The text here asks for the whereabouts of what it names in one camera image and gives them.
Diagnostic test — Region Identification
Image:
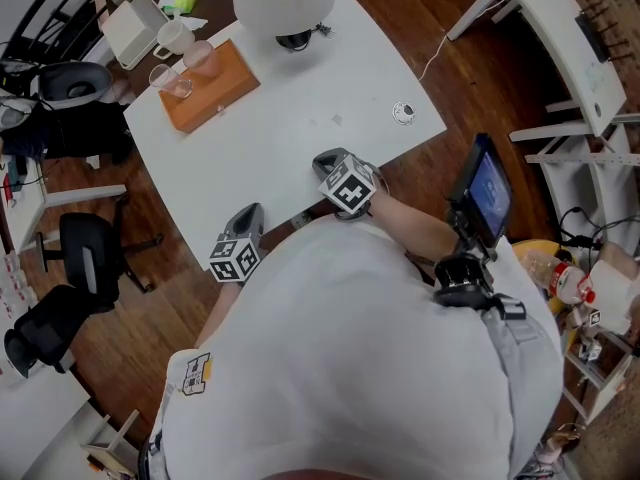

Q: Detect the white work desk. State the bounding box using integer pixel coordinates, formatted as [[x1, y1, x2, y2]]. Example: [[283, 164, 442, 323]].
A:
[[0, 157, 127, 255]]

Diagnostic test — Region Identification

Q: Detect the plastic bottle red label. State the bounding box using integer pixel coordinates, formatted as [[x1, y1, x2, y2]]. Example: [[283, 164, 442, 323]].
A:
[[519, 247, 599, 305]]

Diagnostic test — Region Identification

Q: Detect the white mug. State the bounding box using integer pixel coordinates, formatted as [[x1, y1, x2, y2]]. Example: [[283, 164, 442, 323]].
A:
[[152, 19, 197, 60]]

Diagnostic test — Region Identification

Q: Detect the black office chair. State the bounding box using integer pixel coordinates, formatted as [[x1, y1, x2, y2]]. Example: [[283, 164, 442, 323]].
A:
[[34, 212, 164, 315]]

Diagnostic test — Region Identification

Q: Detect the white metal shelf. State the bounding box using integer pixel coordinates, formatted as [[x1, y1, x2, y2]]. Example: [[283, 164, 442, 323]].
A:
[[509, 112, 640, 250]]

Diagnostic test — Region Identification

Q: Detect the black mesh chair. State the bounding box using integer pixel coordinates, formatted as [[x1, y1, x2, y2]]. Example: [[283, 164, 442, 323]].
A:
[[2, 285, 97, 380]]

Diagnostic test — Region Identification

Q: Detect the grey office chair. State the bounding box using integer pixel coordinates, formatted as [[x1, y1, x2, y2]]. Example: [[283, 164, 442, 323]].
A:
[[37, 61, 114, 112]]

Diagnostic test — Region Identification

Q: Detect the clear drinking glass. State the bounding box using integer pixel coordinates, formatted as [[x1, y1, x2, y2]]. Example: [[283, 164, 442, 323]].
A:
[[148, 63, 194, 100]]

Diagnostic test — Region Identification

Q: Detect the black router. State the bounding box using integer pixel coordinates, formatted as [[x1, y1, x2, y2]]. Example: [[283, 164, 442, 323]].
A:
[[574, 2, 627, 65]]

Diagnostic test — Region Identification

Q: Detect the person's right forearm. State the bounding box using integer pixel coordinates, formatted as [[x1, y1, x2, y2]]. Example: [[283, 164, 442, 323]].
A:
[[367, 190, 462, 265]]

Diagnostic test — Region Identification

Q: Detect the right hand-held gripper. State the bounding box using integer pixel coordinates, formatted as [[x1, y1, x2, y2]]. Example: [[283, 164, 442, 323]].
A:
[[312, 147, 378, 218]]

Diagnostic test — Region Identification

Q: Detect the black metal railing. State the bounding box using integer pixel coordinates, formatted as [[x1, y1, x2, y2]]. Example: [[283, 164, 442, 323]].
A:
[[0, 0, 107, 65]]

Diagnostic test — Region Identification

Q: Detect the white cable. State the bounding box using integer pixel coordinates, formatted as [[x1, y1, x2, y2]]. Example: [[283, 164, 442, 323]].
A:
[[418, 0, 517, 82]]

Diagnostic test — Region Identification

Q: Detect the person's white t-shirt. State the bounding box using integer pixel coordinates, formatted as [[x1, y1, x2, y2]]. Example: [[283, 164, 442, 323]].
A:
[[147, 212, 567, 480]]

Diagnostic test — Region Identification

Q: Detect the white side desk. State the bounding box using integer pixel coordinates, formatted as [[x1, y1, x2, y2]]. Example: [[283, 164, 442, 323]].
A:
[[447, 0, 629, 138]]

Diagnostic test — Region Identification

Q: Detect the round cable grommet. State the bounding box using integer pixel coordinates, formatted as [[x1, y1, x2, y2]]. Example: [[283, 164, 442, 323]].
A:
[[391, 101, 418, 129]]

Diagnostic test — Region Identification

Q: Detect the person's left forearm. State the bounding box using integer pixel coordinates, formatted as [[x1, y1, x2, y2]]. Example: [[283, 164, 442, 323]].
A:
[[194, 280, 244, 350]]

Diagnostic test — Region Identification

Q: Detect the grey harness strap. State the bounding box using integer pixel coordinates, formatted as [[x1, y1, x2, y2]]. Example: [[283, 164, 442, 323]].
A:
[[479, 292, 542, 369]]

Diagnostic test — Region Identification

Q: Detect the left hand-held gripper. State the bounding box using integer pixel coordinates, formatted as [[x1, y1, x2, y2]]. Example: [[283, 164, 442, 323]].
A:
[[208, 203, 267, 287]]

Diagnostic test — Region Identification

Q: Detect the black monitor mount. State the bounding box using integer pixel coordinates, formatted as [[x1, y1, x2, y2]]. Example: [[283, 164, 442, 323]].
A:
[[432, 247, 527, 320]]

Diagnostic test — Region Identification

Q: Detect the white storage box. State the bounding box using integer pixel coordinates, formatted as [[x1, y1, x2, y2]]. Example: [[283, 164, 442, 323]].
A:
[[102, 0, 172, 71]]

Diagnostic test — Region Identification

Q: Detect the orange wooden tray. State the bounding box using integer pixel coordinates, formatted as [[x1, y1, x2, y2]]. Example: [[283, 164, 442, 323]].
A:
[[158, 38, 262, 135]]

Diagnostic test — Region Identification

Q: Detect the round wooden table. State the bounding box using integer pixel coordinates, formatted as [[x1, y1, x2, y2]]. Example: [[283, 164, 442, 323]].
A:
[[509, 237, 577, 270]]

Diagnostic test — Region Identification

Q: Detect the chest-mounted monitor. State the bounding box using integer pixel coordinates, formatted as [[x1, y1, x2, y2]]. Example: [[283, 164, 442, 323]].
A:
[[447, 132, 514, 250]]

